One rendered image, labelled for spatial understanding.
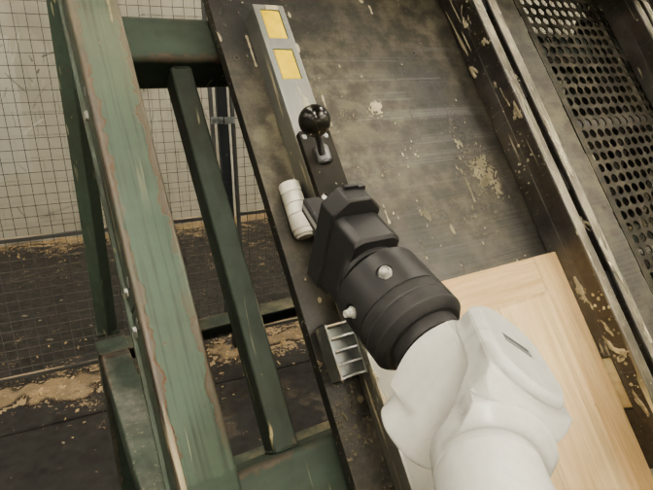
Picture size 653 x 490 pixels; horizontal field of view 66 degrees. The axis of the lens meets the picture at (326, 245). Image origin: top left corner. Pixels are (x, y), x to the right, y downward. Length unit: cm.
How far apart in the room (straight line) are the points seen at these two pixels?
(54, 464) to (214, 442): 205
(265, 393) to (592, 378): 51
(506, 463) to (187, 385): 35
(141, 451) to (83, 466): 129
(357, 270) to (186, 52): 51
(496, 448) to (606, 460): 61
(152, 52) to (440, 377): 62
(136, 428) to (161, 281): 78
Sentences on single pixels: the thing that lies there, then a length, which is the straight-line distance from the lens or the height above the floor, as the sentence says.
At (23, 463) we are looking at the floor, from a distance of 265.
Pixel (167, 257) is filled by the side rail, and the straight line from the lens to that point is 58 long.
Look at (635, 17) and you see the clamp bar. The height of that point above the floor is 168.
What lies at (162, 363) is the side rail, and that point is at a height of 129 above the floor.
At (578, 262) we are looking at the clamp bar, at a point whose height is 127.
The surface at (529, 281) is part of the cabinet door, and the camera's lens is 87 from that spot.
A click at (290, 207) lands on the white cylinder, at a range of 68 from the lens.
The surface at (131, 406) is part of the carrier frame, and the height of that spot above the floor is 79.
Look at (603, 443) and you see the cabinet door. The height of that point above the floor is 104.
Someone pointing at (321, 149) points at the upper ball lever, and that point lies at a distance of 67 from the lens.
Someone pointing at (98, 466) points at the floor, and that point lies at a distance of 250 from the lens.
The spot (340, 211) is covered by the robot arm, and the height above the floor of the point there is 145.
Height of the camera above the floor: 157
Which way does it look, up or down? 19 degrees down
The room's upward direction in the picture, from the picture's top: straight up
